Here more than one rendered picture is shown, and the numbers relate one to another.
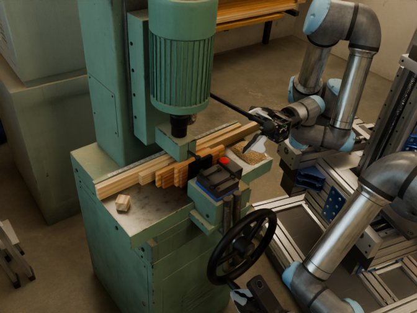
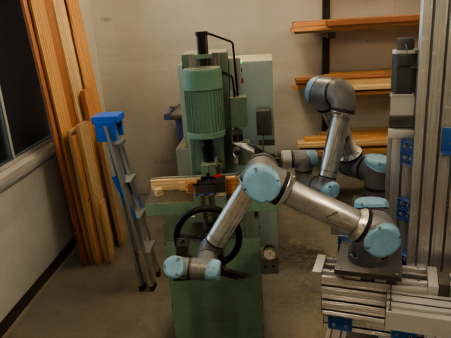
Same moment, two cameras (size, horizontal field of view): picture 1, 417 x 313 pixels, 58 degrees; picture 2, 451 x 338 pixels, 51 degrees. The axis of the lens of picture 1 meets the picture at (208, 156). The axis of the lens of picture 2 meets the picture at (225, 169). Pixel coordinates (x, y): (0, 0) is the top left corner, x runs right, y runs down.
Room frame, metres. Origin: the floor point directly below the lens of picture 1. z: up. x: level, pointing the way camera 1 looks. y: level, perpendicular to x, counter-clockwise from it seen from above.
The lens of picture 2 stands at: (-0.43, -1.50, 1.69)
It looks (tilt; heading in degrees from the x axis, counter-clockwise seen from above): 18 degrees down; 47
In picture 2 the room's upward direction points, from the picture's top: 4 degrees counter-clockwise
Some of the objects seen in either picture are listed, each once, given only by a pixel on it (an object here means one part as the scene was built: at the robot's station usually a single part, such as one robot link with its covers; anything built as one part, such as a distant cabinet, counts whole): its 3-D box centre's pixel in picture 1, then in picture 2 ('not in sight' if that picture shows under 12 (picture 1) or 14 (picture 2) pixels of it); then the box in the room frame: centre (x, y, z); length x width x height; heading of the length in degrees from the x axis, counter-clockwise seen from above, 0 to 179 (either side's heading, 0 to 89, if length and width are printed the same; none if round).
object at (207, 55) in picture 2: not in sight; (203, 50); (1.07, 0.20, 1.54); 0.08 x 0.08 x 0.17; 44
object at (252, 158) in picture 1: (249, 149); not in sight; (1.09, -0.15, 0.91); 0.12 x 0.09 x 0.03; 44
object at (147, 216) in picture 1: (199, 189); (212, 202); (0.90, 0.02, 0.87); 0.61 x 0.30 x 0.06; 134
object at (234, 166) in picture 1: (221, 176); (210, 185); (0.84, -0.05, 0.99); 0.13 x 0.11 x 0.06; 134
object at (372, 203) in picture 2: not in sight; (371, 216); (0.97, -0.74, 0.98); 0.13 x 0.12 x 0.14; 40
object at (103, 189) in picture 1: (177, 156); (213, 182); (1.00, 0.11, 0.93); 0.60 x 0.02 x 0.05; 134
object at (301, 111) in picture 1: (293, 115); (285, 159); (1.08, -0.27, 1.08); 0.08 x 0.05 x 0.08; 44
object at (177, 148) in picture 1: (175, 141); (210, 168); (0.99, 0.11, 0.99); 0.14 x 0.07 x 0.09; 44
